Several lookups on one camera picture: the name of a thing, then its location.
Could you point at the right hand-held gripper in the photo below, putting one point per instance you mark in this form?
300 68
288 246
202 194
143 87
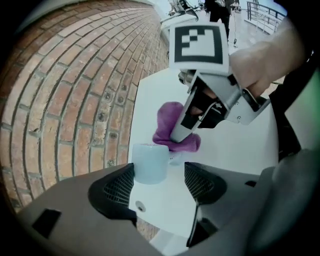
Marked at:
225 100

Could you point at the person's right forearm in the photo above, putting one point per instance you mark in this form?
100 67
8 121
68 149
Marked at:
287 42

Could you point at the grey metal device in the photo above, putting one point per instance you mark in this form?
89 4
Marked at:
185 7

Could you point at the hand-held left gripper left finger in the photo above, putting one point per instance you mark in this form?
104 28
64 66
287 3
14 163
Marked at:
75 220

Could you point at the purple wiping cloth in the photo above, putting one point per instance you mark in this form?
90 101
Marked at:
167 117

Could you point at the black metal railing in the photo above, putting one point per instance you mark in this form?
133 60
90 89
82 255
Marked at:
265 15

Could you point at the person's right hand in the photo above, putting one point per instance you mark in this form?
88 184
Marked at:
252 67

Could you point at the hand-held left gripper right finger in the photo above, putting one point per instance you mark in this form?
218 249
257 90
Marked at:
230 200

